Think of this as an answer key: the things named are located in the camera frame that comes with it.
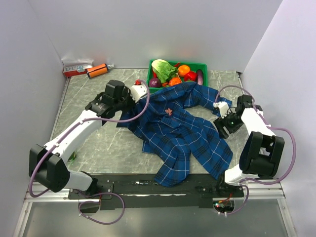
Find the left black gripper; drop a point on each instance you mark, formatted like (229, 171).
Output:
(127, 92)

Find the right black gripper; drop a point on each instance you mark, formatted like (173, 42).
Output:
(220, 123)

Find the blue plaid shirt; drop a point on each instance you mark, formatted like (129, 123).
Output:
(175, 138)

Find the small brooch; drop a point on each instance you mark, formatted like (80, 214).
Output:
(169, 111)

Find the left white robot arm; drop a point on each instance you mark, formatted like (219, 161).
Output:
(48, 163)

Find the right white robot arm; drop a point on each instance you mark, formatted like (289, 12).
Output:
(262, 152)

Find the orange cylinder bottle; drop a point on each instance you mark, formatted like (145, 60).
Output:
(98, 70)

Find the red onion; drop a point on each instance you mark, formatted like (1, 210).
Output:
(155, 82)

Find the napa cabbage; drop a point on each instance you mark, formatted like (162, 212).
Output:
(164, 70)

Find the red white carton box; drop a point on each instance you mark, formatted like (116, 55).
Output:
(76, 67)

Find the purple eggplant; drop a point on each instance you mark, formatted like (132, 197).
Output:
(200, 77)

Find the orange pumpkin toy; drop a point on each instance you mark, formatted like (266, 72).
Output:
(174, 81)

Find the red bell pepper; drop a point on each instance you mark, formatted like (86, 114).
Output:
(192, 76)

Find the green plastic crate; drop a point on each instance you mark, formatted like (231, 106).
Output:
(193, 66)

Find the orange fruit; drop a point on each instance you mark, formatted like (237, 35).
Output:
(183, 70)

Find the green glass bottle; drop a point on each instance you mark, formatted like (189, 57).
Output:
(72, 157)

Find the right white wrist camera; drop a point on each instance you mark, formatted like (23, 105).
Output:
(222, 109)

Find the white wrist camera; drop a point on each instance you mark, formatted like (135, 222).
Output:
(138, 91)
(222, 109)

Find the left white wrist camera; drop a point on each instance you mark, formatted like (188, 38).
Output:
(138, 91)

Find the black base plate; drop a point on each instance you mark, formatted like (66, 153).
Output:
(111, 201)

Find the aluminium rail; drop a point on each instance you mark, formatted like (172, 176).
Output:
(150, 189)

